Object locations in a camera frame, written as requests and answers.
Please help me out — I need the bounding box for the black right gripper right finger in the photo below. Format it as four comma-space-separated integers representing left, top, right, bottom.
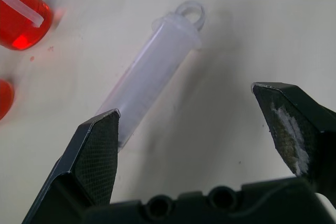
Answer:
251, 82, 336, 195

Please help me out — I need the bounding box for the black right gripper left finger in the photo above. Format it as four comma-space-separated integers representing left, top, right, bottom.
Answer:
21, 108, 121, 224

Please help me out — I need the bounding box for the red object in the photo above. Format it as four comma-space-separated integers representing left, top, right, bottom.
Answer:
0, 78, 14, 121

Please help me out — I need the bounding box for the translucent white plastic tube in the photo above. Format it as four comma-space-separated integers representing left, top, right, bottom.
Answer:
94, 1, 206, 153

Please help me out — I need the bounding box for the large cup of red liquid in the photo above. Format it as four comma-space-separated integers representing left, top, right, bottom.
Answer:
0, 0, 55, 51

